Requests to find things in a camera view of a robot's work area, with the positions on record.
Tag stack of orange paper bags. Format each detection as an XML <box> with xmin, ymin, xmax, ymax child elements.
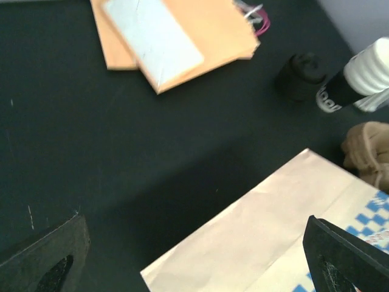
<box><xmin>91</xmin><ymin>1</ymin><xmax>270</xmax><ymax>93</ymax></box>

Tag blue checkered paper bag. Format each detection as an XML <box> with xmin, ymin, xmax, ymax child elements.
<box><xmin>141</xmin><ymin>149</ymin><xmax>388</xmax><ymax>291</ymax></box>

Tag brown cardboard cup carrier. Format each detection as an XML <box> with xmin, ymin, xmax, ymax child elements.
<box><xmin>341</xmin><ymin>121</ymin><xmax>388</xmax><ymax>193</ymax></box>

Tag stack of paper cups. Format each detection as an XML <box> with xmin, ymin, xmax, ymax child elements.
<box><xmin>315</xmin><ymin>36</ymin><xmax>388</xmax><ymax>113</ymax></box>

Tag stack of black lids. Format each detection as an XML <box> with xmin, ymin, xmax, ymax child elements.
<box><xmin>274</xmin><ymin>52</ymin><xmax>326</xmax><ymax>102</ymax></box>

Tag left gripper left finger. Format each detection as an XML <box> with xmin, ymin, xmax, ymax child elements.
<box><xmin>1</xmin><ymin>215</ymin><xmax>91</xmax><ymax>291</ymax></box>

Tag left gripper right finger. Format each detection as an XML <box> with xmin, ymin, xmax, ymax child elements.
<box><xmin>303</xmin><ymin>215</ymin><xmax>388</xmax><ymax>292</ymax></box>

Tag jar of wrapped straws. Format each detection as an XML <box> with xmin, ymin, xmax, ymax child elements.
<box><xmin>354</xmin><ymin>88</ymin><xmax>389</xmax><ymax>113</ymax></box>

